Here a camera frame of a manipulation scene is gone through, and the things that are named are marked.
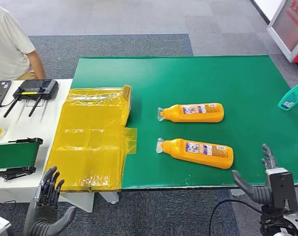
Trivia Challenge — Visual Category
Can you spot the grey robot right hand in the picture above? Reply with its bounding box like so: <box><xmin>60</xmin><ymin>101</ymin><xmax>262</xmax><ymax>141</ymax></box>
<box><xmin>232</xmin><ymin>144</ymin><xmax>277</xmax><ymax>206</ymax></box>

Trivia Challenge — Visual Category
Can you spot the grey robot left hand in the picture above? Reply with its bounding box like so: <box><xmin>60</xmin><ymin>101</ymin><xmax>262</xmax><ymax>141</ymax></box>
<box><xmin>22</xmin><ymin>166</ymin><xmax>77</xmax><ymax>236</ymax></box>

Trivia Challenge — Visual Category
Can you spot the orange plastic detergent bottle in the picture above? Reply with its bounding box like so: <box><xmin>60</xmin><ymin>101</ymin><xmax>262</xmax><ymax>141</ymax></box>
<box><xmin>158</xmin><ymin>103</ymin><xmax>225</xmax><ymax>123</ymax></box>
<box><xmin>155</xmin><ymin>138</ymin><xmax>234</xmax><ymax>170</ymax></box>

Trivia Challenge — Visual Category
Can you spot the teal plastic bottle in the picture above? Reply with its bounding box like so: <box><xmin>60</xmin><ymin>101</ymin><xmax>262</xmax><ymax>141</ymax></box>
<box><xmin>278</xmin><ymin>80</ymin><xmax>298</xmax><ymax>112</ymax></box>

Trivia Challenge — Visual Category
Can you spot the small green belt conveyor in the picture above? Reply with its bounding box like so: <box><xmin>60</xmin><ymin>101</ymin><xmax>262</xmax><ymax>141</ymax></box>
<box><xmin>0</xmin><ymin>137</ymin><xmax>44</xmax><ymax>182</ymax></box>

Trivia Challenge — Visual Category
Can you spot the white table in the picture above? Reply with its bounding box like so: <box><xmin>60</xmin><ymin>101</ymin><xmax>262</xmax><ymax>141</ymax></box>
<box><xmin>0</xmin><ymin>79</ymin><xmax>120</xmax><ymax>214</ymax></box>

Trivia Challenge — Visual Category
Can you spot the yellow plastic wrapped box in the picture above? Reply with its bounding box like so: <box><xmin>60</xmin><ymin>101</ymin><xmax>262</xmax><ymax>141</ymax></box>
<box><xmin>44</xmin><ymin>85</ymin><xmax>137</xmax><ymax>193</ymax></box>

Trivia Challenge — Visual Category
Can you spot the black remote controller with antennas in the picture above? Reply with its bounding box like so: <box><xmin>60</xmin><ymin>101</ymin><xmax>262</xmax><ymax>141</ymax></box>
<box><xmin>3</xmin><ymin>79</ymin><xmax>59</xmax><ymax>118</ymax></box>

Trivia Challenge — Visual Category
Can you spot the green table mat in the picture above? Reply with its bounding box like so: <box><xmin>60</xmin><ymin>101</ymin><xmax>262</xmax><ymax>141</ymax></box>
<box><xmin>71</xmin><ymin>55</ymin><xmax>298</xmax><ymax>190</ymax></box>

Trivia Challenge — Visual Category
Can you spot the red and white sign stand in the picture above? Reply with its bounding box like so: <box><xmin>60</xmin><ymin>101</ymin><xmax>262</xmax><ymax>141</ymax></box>
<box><xmin>266</xmin><ymin>0</ymin><xmax>298</xmax><ymax>63</ymax></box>

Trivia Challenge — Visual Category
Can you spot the person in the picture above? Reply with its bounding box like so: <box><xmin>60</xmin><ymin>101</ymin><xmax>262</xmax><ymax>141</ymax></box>
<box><xmin>0</xmin><ymin>1</ymin><xmax>46</xmax><ymax>82</ymax></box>

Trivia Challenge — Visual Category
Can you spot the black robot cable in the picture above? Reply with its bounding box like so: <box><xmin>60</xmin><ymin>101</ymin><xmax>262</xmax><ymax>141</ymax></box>
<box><xmin>209</xmin><ymin>199</ymin><xmax>271</xmax><ymax>236</ymax></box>

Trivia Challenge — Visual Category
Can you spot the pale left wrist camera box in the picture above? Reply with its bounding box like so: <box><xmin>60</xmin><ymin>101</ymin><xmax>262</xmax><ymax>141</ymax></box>
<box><xmin>0</xmin><ymin>216</ymin><xmax>15</xmax><ymax>236</ymax></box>

